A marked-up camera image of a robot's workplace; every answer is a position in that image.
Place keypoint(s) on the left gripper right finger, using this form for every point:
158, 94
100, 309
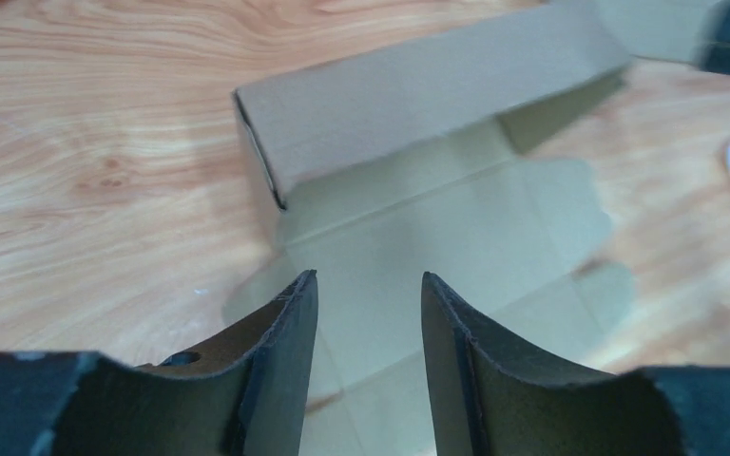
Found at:
492, 392

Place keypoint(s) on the brown cardboard box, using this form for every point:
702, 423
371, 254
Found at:
375, 169

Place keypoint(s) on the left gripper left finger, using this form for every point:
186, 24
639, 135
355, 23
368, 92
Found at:
242, 391

